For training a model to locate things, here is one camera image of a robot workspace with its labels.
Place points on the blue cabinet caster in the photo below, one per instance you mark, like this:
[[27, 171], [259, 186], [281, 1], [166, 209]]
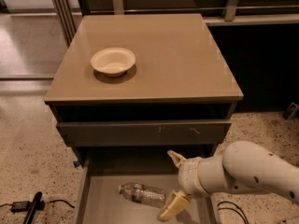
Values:
[[76, 164]]

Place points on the black power adapter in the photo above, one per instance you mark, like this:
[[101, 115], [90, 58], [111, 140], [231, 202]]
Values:
[[20, 206]]

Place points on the dark object on floor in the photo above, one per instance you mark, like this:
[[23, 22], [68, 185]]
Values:
[[291, 111]]

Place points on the grey top drawer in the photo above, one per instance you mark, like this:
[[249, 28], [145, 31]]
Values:
[[143, 133]]

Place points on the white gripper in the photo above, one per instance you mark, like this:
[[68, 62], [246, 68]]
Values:
[[188, 177]]

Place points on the grey drawer cabinet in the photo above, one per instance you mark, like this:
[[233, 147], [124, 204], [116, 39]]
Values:
[[179, 74]]

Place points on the white paper bowl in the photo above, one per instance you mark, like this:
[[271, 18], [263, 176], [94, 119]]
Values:
[[113, 62]]

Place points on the black bar on floor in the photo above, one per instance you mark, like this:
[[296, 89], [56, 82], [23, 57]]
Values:
[[36, 204]]

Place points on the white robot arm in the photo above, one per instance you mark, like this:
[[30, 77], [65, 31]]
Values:
[[242, 168]]

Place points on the wooden metal shelf unit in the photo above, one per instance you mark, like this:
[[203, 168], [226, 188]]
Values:
[[215, 12]]

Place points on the clear plastic water bottle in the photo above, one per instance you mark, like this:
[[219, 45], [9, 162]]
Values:
[[143, 194]]

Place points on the grey open middle drawer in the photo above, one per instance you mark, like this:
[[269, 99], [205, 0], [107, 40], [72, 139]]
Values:
[[99, 201]]

